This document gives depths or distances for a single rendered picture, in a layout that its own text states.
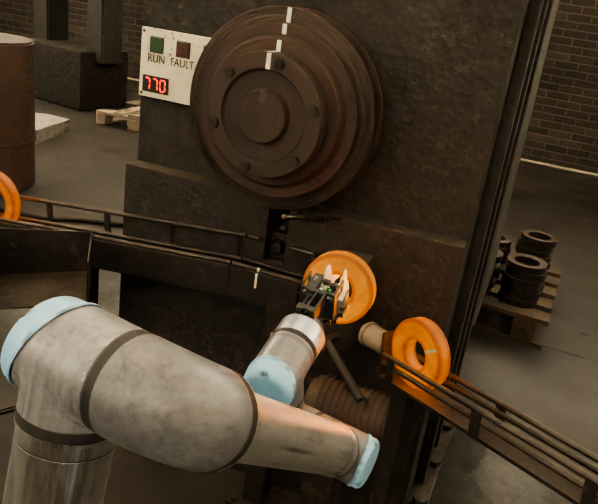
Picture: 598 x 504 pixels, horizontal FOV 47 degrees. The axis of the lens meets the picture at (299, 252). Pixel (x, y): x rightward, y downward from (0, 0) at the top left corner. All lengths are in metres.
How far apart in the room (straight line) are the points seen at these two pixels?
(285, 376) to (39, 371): 0.50
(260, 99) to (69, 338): 0.93
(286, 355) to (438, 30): 0.86
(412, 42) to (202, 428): 1.19
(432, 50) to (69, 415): 1.21
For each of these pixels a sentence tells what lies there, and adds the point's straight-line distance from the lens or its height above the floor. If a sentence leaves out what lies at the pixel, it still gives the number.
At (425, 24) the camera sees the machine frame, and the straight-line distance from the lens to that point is 1.69.
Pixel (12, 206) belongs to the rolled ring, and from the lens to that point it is 2.22.
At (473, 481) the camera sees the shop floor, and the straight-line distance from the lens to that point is 2.40.
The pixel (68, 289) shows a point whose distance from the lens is 1.85.
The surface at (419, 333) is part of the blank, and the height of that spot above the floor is 0.76.
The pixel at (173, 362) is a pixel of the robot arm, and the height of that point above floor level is 1.03.
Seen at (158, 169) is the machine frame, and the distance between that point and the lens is 1.97.
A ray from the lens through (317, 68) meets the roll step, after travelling 1.56.
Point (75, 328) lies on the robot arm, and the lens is 0.75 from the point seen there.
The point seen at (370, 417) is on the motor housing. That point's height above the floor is 0.50.
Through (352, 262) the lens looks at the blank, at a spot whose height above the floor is 0.89.
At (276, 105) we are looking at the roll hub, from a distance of 1.54.
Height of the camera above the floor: 1.40
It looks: 21 degrees down
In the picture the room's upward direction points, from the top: 8 degrees clockwise
